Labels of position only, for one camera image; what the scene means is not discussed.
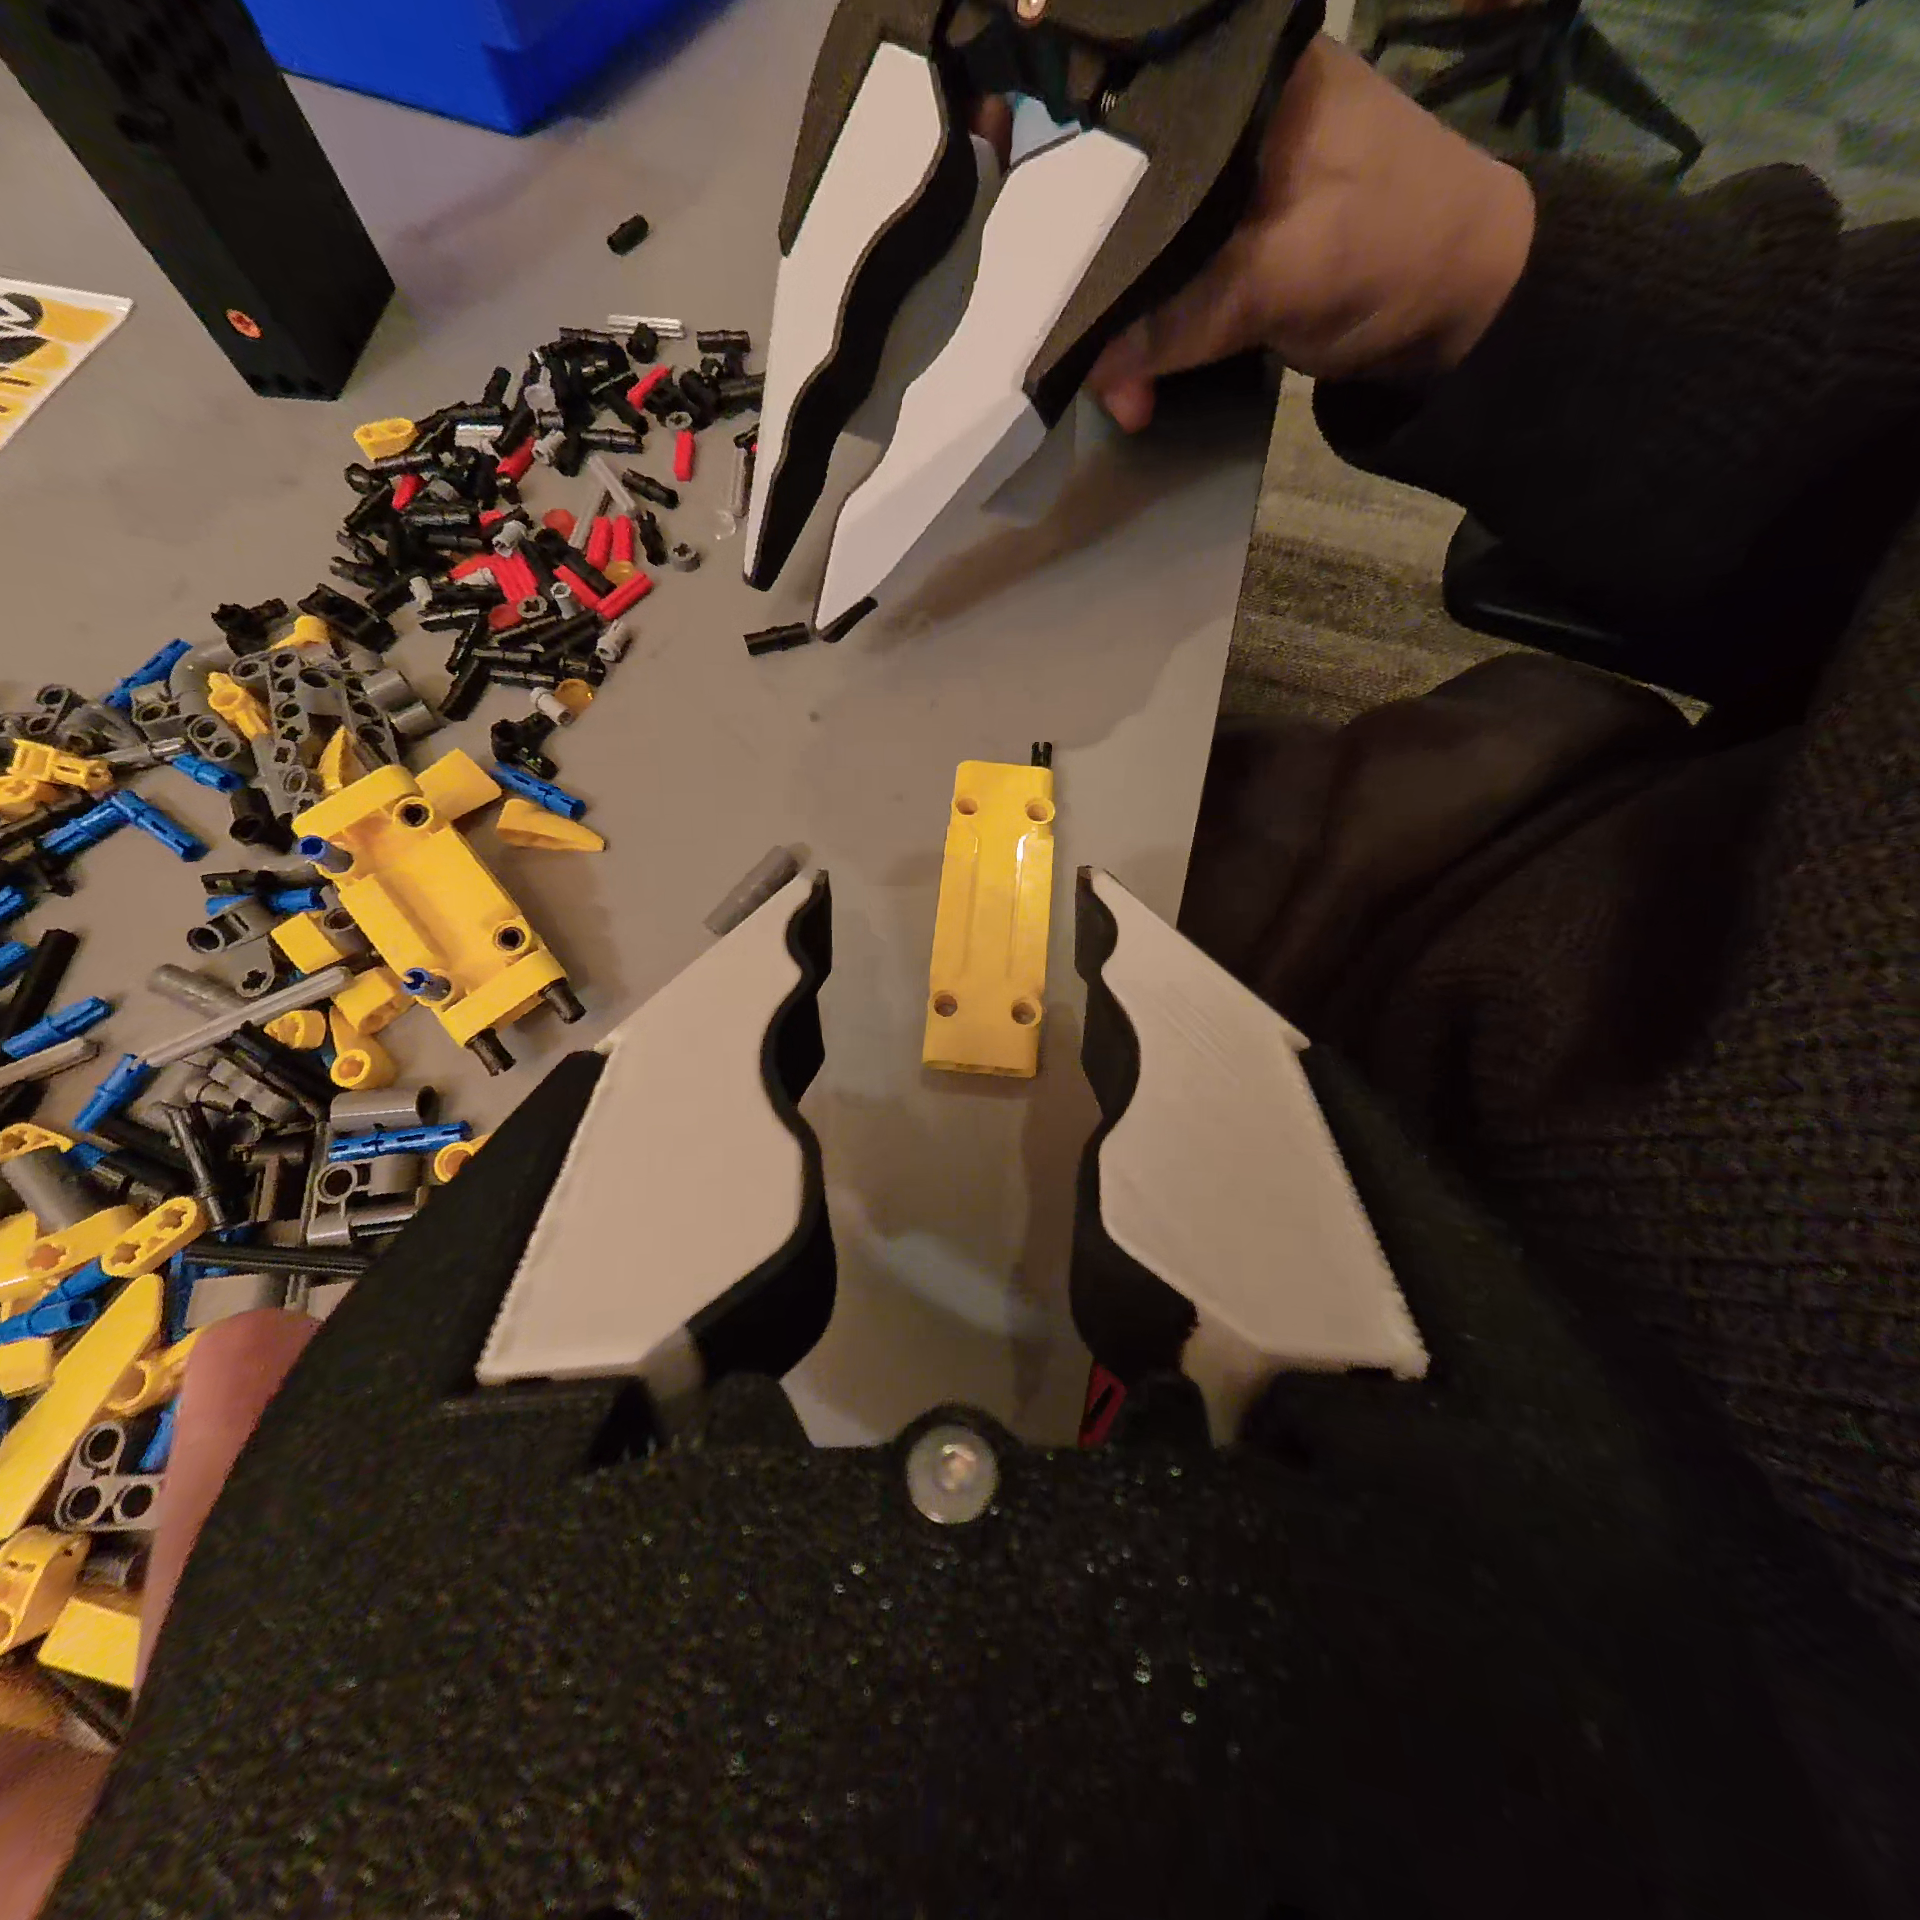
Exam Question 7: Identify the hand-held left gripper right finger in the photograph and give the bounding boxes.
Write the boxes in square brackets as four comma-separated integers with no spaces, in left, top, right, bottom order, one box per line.
[1068,865,1431,1435]

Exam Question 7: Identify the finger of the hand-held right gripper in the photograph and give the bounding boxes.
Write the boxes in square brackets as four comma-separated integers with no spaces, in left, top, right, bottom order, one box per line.
[743,43,980,595]
[811,146,1155,645]

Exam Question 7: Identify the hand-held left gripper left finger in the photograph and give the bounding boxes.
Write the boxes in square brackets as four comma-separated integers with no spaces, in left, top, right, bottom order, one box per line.
[477,871,839,1398]

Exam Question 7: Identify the yellow panel brick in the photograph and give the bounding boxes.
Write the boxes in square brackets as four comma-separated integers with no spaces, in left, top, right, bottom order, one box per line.
[918,757,1060,1081]

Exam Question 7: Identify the person's right forearm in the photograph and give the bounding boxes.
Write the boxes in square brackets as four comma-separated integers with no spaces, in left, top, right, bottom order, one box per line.
[1312,157,1920,708]

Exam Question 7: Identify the person's right hand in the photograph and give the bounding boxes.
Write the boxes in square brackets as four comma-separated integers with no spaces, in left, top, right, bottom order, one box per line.
[1092,37,1541,435]

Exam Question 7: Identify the person's left hand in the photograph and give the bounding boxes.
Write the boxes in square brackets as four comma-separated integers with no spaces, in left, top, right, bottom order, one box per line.
[0,1313,323,1920]

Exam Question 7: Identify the long grey tube connector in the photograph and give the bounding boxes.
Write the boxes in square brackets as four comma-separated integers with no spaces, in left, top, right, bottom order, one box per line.
[705,844,804,936]

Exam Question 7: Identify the black chair base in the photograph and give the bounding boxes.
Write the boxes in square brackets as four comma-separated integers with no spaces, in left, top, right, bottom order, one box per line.
[1357,0,1713,183]

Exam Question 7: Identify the person's dark trousers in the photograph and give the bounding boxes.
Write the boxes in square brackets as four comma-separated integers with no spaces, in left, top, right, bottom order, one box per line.
[1177,653,1713,1232]

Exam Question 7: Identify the yellow brick assembly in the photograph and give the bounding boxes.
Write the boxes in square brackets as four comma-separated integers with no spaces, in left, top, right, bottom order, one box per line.
[289,746,591,1074]

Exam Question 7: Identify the blue storage bin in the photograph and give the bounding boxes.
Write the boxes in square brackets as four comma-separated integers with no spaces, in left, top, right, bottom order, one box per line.
[240,0,739,138]

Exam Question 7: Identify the black office chair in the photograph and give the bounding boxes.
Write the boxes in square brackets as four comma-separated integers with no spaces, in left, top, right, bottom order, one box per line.
[1441,511,1713,708]

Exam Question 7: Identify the black brick tower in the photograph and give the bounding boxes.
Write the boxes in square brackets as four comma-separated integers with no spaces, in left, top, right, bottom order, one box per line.
[0,0,396,402]

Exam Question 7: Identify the pile of mixed toy bricks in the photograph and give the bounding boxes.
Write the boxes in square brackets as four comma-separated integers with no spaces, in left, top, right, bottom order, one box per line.
[0,606,611,1758]

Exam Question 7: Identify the yellow black sticker sheet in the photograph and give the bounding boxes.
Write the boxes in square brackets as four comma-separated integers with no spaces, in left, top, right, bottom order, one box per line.
[0,274,134,452]

